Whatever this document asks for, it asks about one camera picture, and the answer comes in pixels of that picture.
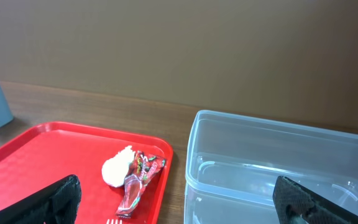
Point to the red snack wrapper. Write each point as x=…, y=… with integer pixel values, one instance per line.
x=142, y=170

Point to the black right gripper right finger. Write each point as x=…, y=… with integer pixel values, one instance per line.
x=295, y=203

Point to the crumpled white napkin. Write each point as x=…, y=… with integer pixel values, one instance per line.
x=115, y=169

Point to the red plastic tray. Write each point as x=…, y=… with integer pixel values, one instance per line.
x=51, y=151

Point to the white plastic fork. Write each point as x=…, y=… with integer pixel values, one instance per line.
x=114, y=221

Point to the clear plastic bin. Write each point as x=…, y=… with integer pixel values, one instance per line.
x=233, y=162

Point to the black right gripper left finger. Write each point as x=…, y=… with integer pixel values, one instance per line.
x=57, y=203

